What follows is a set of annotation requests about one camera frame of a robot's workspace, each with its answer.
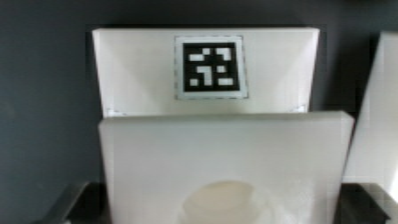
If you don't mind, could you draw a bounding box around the white right fence bar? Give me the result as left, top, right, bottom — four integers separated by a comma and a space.
344, 32, 398, 188

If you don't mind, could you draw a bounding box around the white lamp base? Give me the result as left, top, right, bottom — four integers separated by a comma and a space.
92, 28, 353, 224

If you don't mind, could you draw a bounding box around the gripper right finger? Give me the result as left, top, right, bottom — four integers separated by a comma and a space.
333, 183, 398, 224

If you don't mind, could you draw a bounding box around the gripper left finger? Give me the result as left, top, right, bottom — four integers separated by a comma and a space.
31, 182, 109, 224

